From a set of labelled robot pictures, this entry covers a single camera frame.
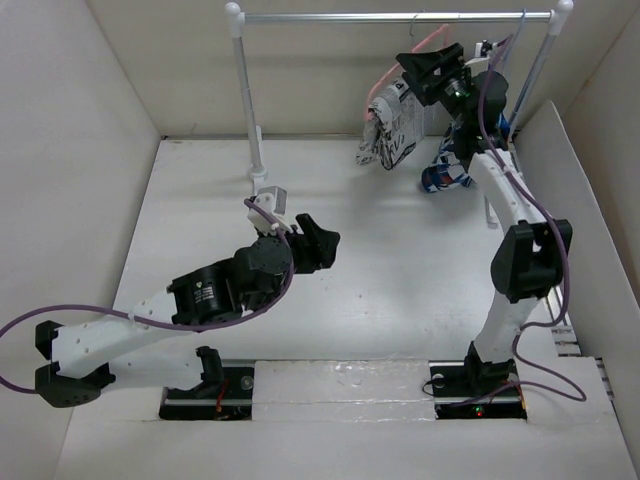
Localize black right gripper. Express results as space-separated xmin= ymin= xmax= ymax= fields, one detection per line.
xmin=399 ymin=41 xmax=474 ymax=128

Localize pink clothes hanger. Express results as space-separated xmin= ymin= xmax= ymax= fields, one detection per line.
xmin=363 ymin=23 xmax=451 ymax=122

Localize white clothes rack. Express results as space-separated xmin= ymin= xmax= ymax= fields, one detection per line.
xmin=223 ymin=0 xmax=575 ymax=228

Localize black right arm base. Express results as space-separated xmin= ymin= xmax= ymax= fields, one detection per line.
xmin=422 ymin=361 xmax=527 ymax=420

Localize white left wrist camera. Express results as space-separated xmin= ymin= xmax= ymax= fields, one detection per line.
xmin=247 ymin=186 xmax=291 ymax=235

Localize newspaper print trousers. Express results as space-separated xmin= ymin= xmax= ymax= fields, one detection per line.
xmin=355 ymin=77 xmax=446 ymax=171

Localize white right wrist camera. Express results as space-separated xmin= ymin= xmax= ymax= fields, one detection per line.
xmin=474 ymin=40 xmax=498 ymax=58

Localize light blue clothes hanger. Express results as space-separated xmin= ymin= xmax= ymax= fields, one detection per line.
xmin=501 ymin=9 xmax=539 ymax=139

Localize blue patterned garment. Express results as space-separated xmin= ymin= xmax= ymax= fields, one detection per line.
xmin=421 ymin=120 xmax=489 ymax=193

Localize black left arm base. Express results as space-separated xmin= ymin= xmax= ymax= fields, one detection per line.
xmin=158 ymin=362 xmax=255 ymax=421

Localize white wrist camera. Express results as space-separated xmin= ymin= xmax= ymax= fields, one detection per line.
xmin=474 ymin=40 xmax=498 ymax=58
xmin=247 ymin=186 xmax=291 ymax=235

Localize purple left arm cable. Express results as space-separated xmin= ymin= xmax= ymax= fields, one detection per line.
xmin=0 ymin=197 xmax=295 ymax=396

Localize aluminium rail right side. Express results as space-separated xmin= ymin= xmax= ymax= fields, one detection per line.
xmin=544 ymin=287 xmax=582 ymax=357

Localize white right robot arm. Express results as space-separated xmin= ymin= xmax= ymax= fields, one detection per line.
xmin=396 ymin=43 xmax=573 ymax=402

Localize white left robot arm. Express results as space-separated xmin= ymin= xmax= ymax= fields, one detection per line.
xmin=35 ymin=205 xmax=341 ymax=408

